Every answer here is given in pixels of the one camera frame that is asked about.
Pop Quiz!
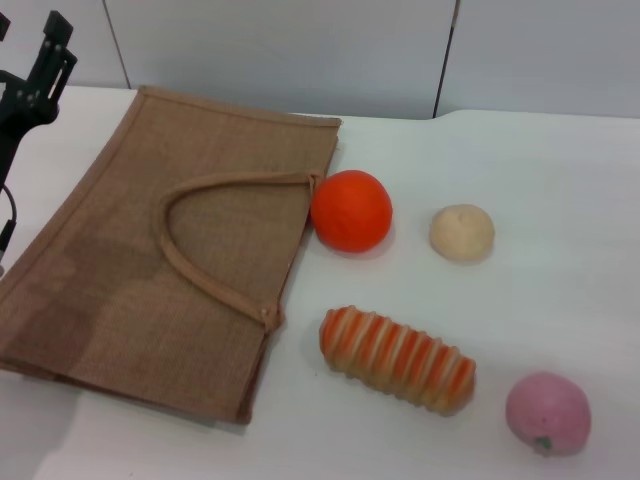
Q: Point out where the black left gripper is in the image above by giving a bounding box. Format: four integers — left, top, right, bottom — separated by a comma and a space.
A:
0, 10, 79, 189

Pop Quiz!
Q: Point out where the brown jute handbag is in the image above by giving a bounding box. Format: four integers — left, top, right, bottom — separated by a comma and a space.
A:
0, 84, 344, 426

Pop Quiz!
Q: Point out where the beige round egg yolk pastry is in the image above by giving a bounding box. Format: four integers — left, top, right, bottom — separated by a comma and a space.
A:
428, 203, 496, 265

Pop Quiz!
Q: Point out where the orange toy fruit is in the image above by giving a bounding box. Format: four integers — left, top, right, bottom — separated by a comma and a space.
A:
309, 169, 395, 255

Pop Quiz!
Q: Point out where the orange striped long bread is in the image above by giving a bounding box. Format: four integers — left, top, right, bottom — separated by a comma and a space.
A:
318, 304, 478, 417

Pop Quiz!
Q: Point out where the pink toy peach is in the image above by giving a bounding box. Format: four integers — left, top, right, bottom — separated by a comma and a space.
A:
504, 371, 593, 457

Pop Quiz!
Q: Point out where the thin black cable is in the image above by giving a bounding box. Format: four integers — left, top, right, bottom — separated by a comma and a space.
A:
0, 185, 19, 266

